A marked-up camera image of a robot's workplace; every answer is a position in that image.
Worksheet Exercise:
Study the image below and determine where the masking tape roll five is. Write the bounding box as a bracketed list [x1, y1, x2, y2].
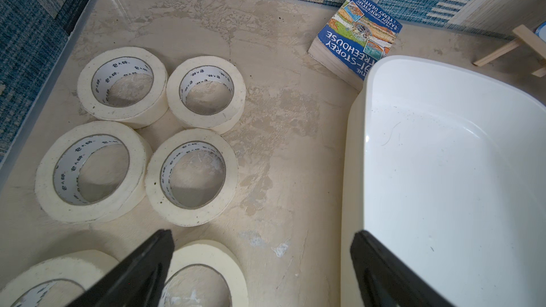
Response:
[35, 121, 153, 224]

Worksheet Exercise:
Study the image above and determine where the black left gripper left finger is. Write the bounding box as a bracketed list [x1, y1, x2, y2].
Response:
[69, 230, 174, 306]

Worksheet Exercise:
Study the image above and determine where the wooden easel stand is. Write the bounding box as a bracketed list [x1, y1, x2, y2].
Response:
[472, 24, 545, 78]

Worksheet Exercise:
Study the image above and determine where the masking tape roll one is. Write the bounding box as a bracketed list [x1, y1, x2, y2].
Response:
[166, 55, 247, 134]

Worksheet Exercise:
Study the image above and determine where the white plastic storage box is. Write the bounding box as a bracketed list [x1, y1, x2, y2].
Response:
[341, 56, 545, 306]

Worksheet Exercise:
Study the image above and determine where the masking tape roll three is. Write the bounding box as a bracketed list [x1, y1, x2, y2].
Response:
[77, 47, 169, 129]

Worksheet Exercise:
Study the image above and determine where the colourful book on table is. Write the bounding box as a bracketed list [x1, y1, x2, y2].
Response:
[308, 0, 402, 91]

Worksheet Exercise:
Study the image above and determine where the tape roll front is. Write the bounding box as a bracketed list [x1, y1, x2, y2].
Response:
[144, 129, 238, 227]
[1, 250, 119, 306]

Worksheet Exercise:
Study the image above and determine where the tape roll pair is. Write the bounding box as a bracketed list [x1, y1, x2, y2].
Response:
[159, 240, 249, 306]

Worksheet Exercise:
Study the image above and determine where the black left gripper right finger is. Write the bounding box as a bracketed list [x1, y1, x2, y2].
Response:
[350, 230, 452, 306]

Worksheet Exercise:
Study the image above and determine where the blue-framed whiteboard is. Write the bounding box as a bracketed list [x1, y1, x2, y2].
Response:
[535, 22, 546, 41]

